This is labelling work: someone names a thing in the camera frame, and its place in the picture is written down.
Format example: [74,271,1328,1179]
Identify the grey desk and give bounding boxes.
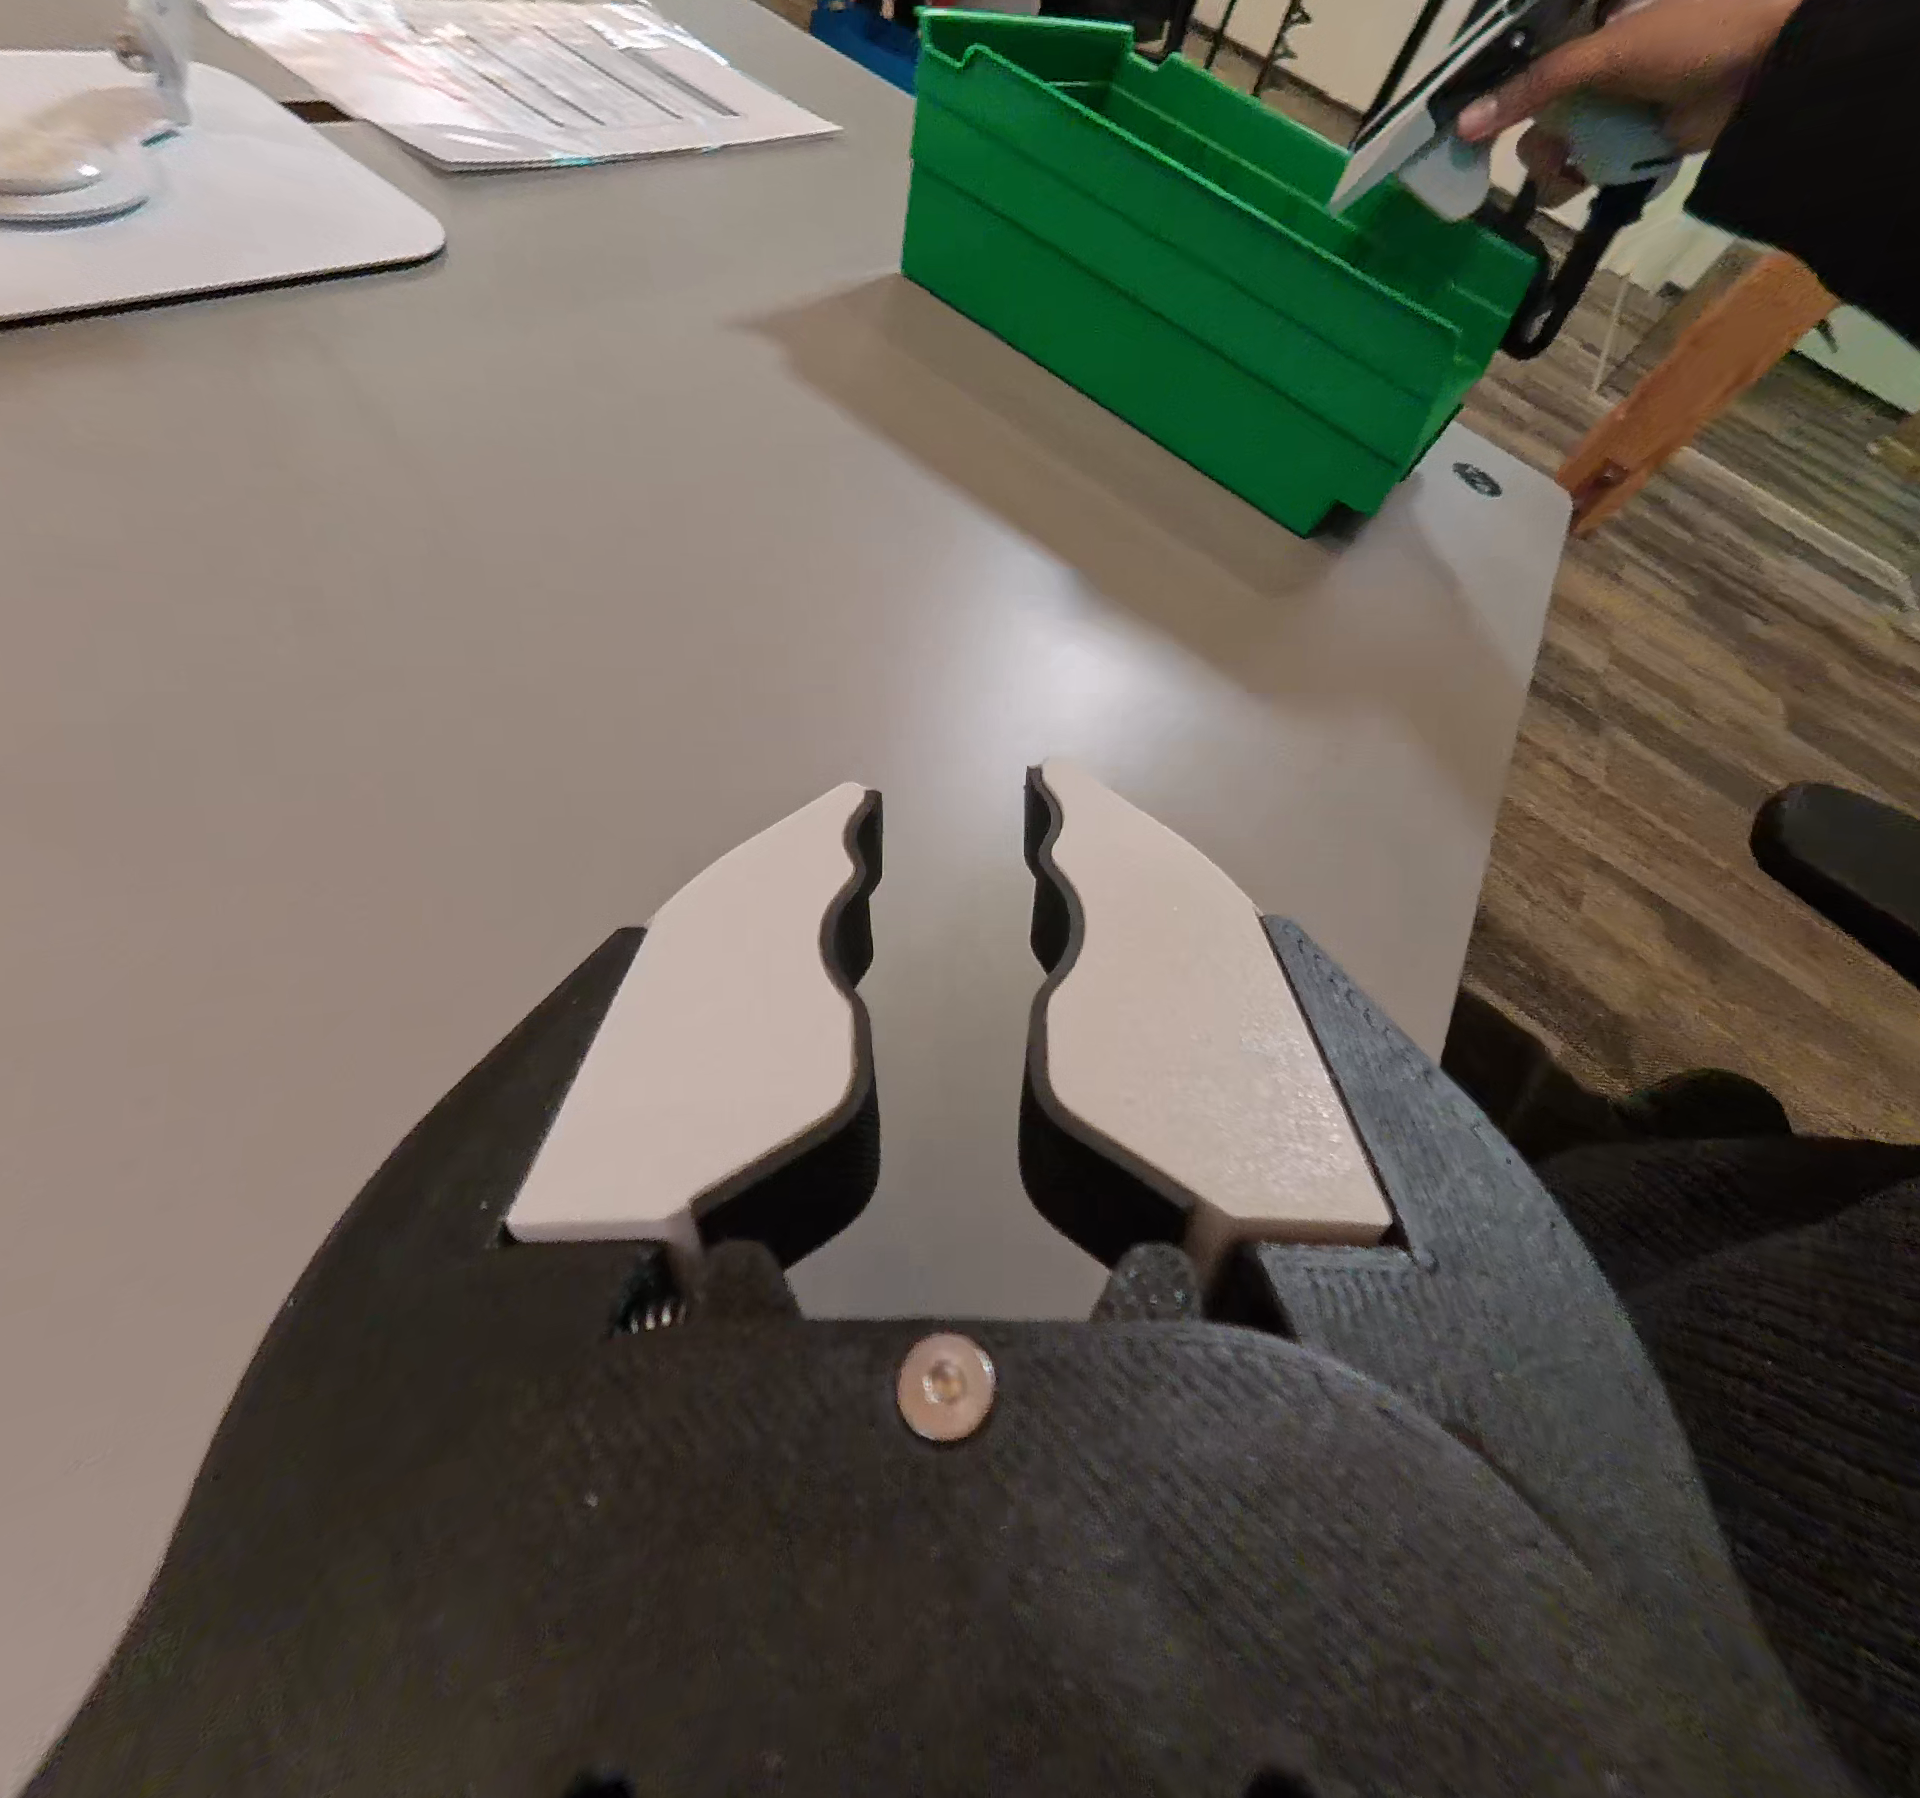
[0,0,1575,1756]

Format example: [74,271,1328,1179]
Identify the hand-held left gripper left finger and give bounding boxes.
[508,782,888,1295]

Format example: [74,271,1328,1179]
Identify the green plastic bin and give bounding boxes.
[902,7,1549,541]

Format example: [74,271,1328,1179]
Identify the person's right forearm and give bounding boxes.
[1678,0,1920,347]

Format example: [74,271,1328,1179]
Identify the wooden beam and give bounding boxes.
[1553,252,1845,538]

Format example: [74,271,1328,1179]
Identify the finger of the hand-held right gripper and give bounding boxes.
[1328,7,1532,220]

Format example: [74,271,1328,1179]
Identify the white board stand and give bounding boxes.
[0,0,451,328]

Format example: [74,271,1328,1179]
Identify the person's black clothed legs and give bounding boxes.
[1529,1072,1920,1798]

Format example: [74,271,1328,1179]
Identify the laminated paper sheet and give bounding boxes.
[194,0,842,174]

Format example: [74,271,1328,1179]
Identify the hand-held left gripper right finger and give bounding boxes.
[1016,757,1400,1295]

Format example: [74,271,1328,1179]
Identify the blue plastic tub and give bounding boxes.
[811,0,924,100]

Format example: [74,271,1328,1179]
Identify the person's right hand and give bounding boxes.
[1455,0,1824,204]

